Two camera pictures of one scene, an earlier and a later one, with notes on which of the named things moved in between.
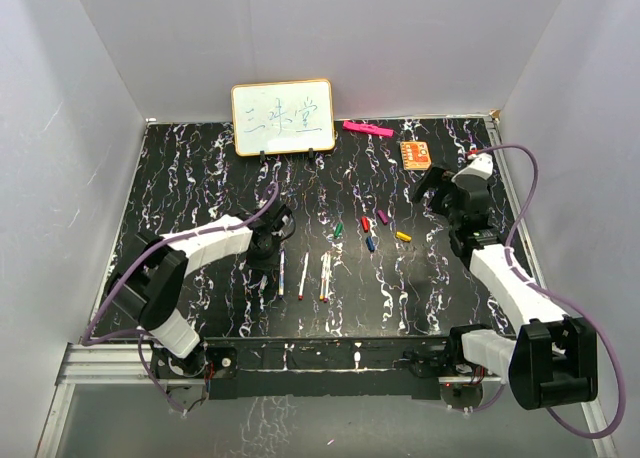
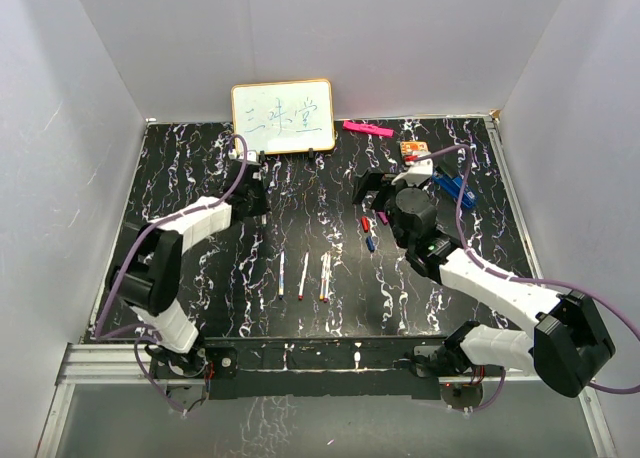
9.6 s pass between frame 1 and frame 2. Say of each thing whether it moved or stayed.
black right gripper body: moved
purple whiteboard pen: stayed
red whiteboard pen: stayed
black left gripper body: moved
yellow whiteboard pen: stayed
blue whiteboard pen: stayed
